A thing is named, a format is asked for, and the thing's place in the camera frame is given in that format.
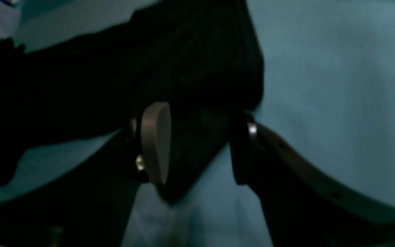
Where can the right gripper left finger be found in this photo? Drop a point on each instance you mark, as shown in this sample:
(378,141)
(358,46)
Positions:
(90,205)

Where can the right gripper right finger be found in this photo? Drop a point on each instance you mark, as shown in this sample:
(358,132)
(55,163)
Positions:
(302,206)

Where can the black t-shirt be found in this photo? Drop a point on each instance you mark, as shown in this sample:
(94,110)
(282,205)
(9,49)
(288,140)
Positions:
(200,56)

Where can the blue table cloth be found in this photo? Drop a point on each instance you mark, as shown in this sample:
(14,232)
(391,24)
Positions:
(329,92)

